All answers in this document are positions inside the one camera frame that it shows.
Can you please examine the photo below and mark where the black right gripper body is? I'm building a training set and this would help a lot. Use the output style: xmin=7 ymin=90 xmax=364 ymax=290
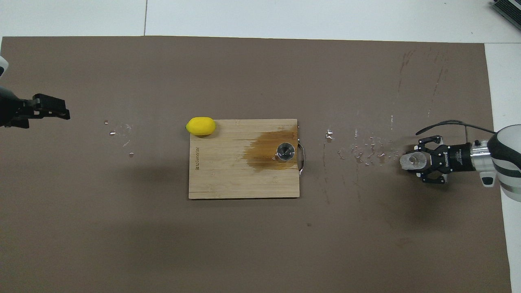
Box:
xmin=438 ymin=149 xmax=475 ymax=173

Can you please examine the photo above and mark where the metal jigger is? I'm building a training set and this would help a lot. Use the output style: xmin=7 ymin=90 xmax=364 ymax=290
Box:
xmin=276 ymin=142 xmax=295 ymax=161

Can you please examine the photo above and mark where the grey ribbed device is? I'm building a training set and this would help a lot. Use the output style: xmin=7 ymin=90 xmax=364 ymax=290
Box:
xmin=490 ymin=0 xmax=521 ymax=30

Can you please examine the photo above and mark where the brown table mat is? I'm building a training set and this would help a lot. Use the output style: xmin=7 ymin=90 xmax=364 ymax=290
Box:
xmin=0 ymin=36 xmax=512 ymax=293

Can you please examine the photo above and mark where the wooden cutting board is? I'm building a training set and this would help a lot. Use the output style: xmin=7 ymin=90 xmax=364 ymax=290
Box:
xmin=188 ymin=118 xmax=306 ymax=199

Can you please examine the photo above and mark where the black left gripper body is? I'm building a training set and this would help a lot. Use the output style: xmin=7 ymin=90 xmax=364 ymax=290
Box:
xmin=0 ymin=87 xmax=33 ymax=129

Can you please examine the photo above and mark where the yellow lemon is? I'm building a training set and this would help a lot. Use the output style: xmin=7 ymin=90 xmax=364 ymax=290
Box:
xmin=186 ymin=117 xmax=217 ymax=136

